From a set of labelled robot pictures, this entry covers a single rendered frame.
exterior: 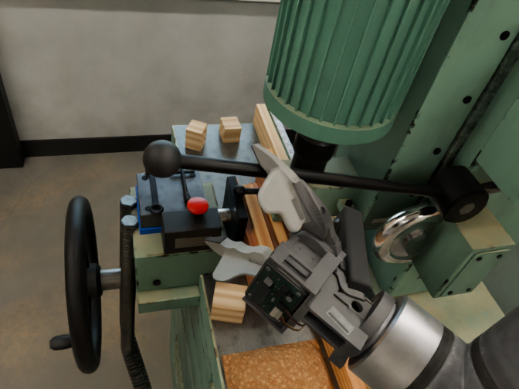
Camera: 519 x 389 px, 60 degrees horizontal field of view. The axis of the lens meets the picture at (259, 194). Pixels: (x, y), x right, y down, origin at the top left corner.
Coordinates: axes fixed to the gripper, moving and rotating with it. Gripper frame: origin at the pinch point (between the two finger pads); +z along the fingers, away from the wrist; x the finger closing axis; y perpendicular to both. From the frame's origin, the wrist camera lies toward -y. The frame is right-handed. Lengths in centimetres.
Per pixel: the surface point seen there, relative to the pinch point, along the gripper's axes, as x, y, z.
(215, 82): 67, -126, 75
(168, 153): -6.6, 8.6, 3.7
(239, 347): 22.1, -1.3, -11.0
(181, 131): 22.6, -30.5, 26.1
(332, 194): 6.5, -21.9, -7.2
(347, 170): 4.2, -26.4, -6.6
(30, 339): 121, -17, 45
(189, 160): -5.8, 6.5, 2.6
